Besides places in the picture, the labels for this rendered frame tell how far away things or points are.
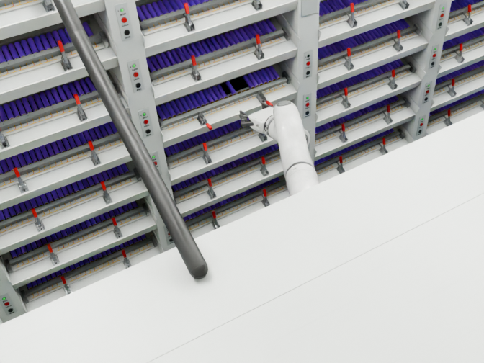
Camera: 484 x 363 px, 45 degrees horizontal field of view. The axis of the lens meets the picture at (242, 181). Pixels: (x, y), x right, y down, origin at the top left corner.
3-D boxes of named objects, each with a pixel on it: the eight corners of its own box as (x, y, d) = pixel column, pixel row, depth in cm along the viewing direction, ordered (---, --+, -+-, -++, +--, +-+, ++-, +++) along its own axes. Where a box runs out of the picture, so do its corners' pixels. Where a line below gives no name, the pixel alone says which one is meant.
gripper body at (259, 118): (264, 140, 196) (248, 130, 205) (289, 130, 199) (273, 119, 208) (261, 121, 192) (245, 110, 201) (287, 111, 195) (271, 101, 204)
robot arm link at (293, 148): (279, 145, 161) (268, 100, 186) (287, 192, 169) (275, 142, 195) (312, 139, 160) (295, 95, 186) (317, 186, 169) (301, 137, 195)
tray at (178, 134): (295, 98, 242) (299, 83, 234) (163, 148, 222) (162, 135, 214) (271, 64, 250) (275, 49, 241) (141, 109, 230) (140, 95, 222)
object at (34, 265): (156, 228, 246) (155, 214, 234) (14, 289, 227) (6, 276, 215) (137, 190, 254) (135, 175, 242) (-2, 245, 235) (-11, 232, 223)
